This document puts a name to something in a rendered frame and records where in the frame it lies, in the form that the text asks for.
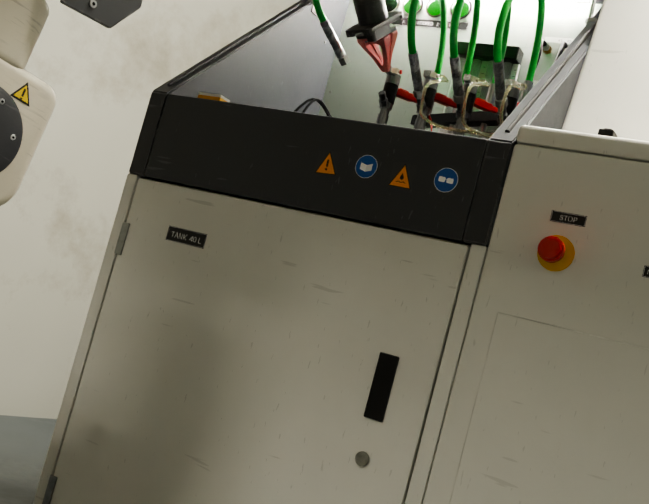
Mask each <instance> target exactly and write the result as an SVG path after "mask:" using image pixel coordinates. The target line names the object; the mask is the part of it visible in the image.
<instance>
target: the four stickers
mask: <svg viewBox="0 0 649 504"><path fill-rule="evenodd" d="M340 155H341V152H334V151H325V150H320V151H319V155H318V159H317V164H316V168H315V172H314V173H316V174H324V175H331V176H336V173H337V168H338V164H339V159H340ZM379 160H380V156H377V155H370V154H363V153H358V156H357V160H356V164H355V168H354V172H353V175H352V177H357V178H364V179H370V180H375V176H376V172H377V168H378V164H379ZM416 169H417V165H411V164H406V163H400V162H395V161H394V164H393V168H392V171H391V175H390V178H389V182H388V186H391V187H396V188H401V189H406V190H411V187H412V183H413V180H414V176H415V172H416ZM461 171H462V170H459V169H455V168H450V167H445V166H440V165H438V166H437V169H436V172H435V176H434V179H433V182H432V185H431V189H430V190H433V191H438V192H442V193H447V194H451V195H454V194H455V191H456V188H457V185H458V181H459V178H460V175H461Z"/></svg>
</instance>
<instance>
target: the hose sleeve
mask: <svg viewBox="0 0 649 504"><path fill-rule="evenodd" d="M320 25H321V27H322V29H323V31H324V33H325V35H326V37H327V39H328V40H329V42H330V44H331V46H332V48H333V50H334V53H335V54H336V56H337V58H339V59H341V58H343V57H344V56H345V55H346V53H345V51H344V49H343V47H342V45H341V43H340V41H339V40H338V38H337V36H336V34H335V32H334V30H333V27H332V26H331V23H330V22H329V20H328V19H327V20H326V21H324V22H322V23H320Z"/></svg>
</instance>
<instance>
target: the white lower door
mask: <svg viewBox="0 0 649 504"><path fill-rule="evenodd" d="M469 251H470V247H468V246H467V245H462V244H457V243H453V242H448V241H443V240H438V239H433V238H428V237H424V236H419V235H414V234H409V233H404V232H399V231H395V230H390V229H385V228H380V227H375V226H370V225H365V224H361V223H356V222H351V221H346V220H341V219H336V218H332V217H327V216H322V215H317V214H312V213H307V212H303V211H298V210H293V209H288V208H283V207H278V206H274V205H269V204H264V203H259V202H254V201H249V200H245V199H240V198H235V197H230V196H225V195H220V194H215V193H211V192H206V191H201V190H196V189H191V188H186V187H182V186H177V185H172V184H167V183H162V182H157V181H153V180H148V179H143V178H140V179H139V180H138V183H137V187H136V190H135V194H134V197H133V201H132V204H131V208H130V211H129V215H128V218H127V222H123V223H122V227H121V230H120V234H119V237H118V241H117V244H116V248H115V251H114V253H115V254H117V257H116V260H115V264H114V267H113V271H112V274H111V278H110V281H109V285H108V288H107V292H106V295H105V298H104V302H103V305H102V309H101V312H100V316H99V319H98V323H97V326H96V330H95V333H94V337H93V340H92V344H91V347H90V351H89V354H88V358H87V361H86V365H85V368H84V372H83V375H82V379H81V382H80V386H79V389H78V393H77V396H76V400H75V403H74V407H73V410H72V413H71V417H70V420H69V424H68V427H67V431H66V434H65V438H64V441H63V445H62V448H61V452H60V455H59V459H58V462H57V466H56V469H55V473H54V475H50V478H49V481H48V485H47V488H46V492H45V495H44V498H43V502H42V504H405V500H406V496H407V492H408V488H409V485H410V481H411V477H412V473H413V469H414V465H415V461H416V457H417V453H418V450H419V446H420V442H421V438H422V434H423V430H424V426H425V422H426V418H427V415H428V411H429V407H430V403H431V399H432V395H433V391H434V387H435V383H436V380H437V376H438V372H439V368H440V364H441V360H442V356H443V352H444V348H445V345H446V341H447V337H448V333H449V329H450V325H451V321H452V317H453V313H454V310H455V306H456V302H457V298H458V294H459V290H460V286H461V282H462V278H463V275H464V271H465V267H466V263H467V259H468V255H469Z"/></svg>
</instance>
